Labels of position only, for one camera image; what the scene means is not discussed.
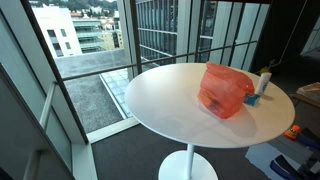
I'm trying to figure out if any brown cardboard box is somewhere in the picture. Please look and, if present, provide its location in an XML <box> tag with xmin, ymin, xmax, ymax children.
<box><xmin>289</xmin><ymin>82</ymin><xmax>320</xmax><ymax>109</ymax></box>

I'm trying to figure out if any orange plastic bag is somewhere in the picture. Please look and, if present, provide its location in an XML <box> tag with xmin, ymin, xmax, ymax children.
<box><xmin>196</xmin><ymin>61</ymin><xmax>256</xmax><ymax>120</ymax></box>

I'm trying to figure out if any teal plastic box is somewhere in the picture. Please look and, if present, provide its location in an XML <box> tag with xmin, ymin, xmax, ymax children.
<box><xmin>244</xmin><ymin>92</ymin><xmax>261</xmax><ymax>107</ymax></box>

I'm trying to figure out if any white stick tube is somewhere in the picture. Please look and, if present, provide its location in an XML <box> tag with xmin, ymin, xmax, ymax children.
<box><xmin>254</xmin><ymin>71</ymin><xmax>273</xmax><ymax>96</ymax></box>

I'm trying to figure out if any orange toy cone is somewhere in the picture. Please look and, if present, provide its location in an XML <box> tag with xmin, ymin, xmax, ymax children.
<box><xmin>284</xmin><ymin>124</ymin><xmax>301</xmax><ymax>141</ymax></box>

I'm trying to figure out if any white floor sheet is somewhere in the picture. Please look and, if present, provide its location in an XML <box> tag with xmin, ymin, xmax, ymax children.
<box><xmin>245</xmin><ymin>142</ymin><xmax>301</xmax><ymax>180</ymax></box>

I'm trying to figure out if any white table pedestal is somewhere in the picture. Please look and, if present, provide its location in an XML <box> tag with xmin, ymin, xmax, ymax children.
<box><xmin>158</xmin><ymin>143</ymin><xmax>219</xmax><ymax>180</ymax></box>

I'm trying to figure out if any blue and black floor gear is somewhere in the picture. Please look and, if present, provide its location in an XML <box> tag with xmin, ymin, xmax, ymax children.
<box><xmin>269</xmin><ymin>127</ymin><xmax>320</xmax><ymax>180</ymax></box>

